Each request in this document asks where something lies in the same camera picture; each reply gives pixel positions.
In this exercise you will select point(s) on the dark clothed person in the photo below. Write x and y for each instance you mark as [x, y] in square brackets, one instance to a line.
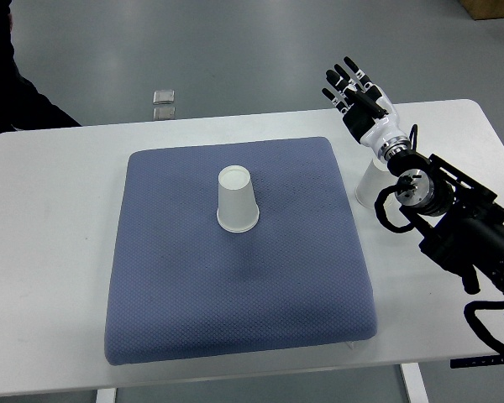
[22, 106]

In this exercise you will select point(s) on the black white robotic hand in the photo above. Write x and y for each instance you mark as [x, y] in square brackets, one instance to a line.
[366, 110]

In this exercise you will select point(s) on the white table leg left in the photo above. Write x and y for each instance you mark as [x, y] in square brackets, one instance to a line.
[106, 396]

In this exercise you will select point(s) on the white table leg right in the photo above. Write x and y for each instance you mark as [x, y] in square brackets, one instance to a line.
[413, 383]

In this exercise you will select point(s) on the blue textured cushion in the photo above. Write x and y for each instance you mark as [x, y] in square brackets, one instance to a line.
[183, 287]

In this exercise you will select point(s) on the cardboard box corner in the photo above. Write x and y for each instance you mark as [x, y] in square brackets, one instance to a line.
[484, 9]

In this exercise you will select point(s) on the lower metal floor plate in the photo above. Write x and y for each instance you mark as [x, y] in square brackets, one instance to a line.
[164, 113]

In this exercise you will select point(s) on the metal floor plate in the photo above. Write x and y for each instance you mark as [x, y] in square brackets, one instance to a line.
[163, 97]
[164, 113]

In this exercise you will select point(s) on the white table leg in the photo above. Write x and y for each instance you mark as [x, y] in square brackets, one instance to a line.
[413, 383]
[106, 396]

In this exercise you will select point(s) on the black desk control panel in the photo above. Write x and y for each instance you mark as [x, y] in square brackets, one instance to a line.
[474, 362]

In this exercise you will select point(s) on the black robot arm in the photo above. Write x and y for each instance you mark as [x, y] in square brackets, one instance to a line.
[461, 224]

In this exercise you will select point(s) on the white paper cup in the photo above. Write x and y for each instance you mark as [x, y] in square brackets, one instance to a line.
[376, 178]
[237, 211]

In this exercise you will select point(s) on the upper metal floor plate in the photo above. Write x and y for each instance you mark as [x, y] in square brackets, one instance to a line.
[163, 97]

